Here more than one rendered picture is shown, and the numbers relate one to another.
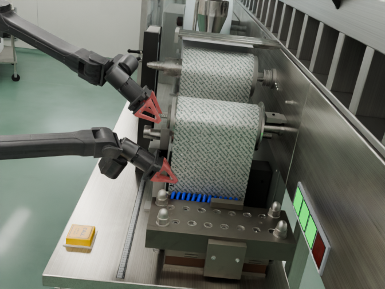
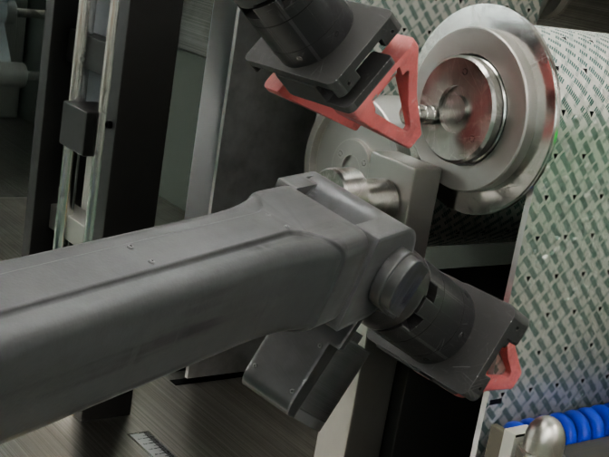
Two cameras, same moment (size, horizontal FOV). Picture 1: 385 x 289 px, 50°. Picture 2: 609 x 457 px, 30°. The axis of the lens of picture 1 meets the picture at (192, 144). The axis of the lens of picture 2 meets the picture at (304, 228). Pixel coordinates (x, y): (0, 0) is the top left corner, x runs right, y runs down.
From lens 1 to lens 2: 89 cm
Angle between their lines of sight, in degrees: 35
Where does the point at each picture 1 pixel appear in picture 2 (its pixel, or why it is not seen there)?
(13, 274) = not seen: outside the picture
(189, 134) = (580, 166)
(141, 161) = (448, 316)
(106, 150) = (409, 275)
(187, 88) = not seen: hidden behind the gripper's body
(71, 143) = (301, 258)
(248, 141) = not seen: outside the picture
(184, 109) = (561, 63)
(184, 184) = (535, 383)
